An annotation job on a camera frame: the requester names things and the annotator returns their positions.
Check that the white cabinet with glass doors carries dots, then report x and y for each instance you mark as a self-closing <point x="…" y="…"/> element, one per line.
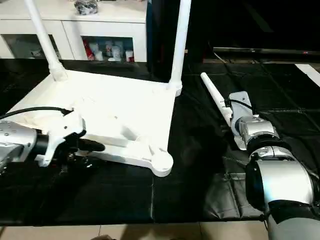
<point x="65" y="25"/>

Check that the black cabinet with orange label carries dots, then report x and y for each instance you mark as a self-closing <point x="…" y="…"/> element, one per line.
<point x="230" y="22"/>

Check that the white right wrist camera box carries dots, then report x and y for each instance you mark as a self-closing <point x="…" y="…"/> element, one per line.
<point x="241" y="102"/>

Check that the glossy black long bar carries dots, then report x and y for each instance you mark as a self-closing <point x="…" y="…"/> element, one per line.
<point x="270" y="50"/>

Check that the crumpled silver black object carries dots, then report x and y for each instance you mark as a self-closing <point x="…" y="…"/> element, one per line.
<point x="86" y="6"/>

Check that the white plastic table leg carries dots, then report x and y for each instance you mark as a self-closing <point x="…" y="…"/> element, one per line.
<point x="215" y="92"/>
<point x="45" y="40"/>
<point x="180" y="40"/>

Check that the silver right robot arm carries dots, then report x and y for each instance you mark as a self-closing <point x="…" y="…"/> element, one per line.
<point x="277" y="185"/>

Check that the white plastic table top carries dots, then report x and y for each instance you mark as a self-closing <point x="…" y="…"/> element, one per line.
<point x="125" y="110"/>

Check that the black work mat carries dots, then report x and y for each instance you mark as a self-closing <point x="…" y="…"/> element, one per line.
<point x="270" y="90"/>

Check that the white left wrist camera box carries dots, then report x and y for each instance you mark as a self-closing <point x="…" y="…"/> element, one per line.
<point x="65" y="130"/>

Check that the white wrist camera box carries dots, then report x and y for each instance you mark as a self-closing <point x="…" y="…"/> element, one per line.
<point x="241" y="102"/>
<point x="65" y="130"/>

